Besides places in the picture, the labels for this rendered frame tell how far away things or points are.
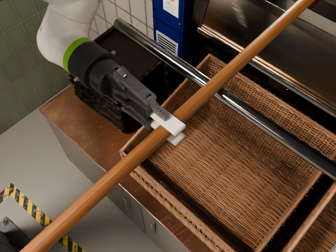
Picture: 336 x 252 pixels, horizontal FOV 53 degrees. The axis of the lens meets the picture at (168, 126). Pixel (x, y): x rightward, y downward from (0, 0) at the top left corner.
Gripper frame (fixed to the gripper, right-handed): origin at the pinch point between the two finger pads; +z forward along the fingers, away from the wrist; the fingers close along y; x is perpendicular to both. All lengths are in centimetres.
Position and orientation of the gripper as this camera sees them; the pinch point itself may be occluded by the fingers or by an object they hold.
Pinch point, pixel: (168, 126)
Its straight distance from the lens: 67.8
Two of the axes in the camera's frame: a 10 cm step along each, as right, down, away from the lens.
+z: 7.3, 5.8, -3.6
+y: 0.0, 5.3, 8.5
